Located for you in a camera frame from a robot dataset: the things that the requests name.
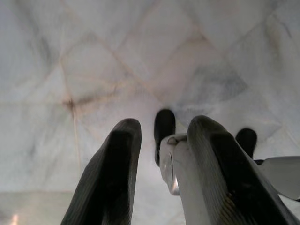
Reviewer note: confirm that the black robot foot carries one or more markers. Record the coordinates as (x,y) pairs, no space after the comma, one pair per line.
(246,140)
(164,126)

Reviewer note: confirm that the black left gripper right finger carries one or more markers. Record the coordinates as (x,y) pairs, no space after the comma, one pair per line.
(234,168)

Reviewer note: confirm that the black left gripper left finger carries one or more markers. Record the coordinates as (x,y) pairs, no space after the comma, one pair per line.
(110,178)

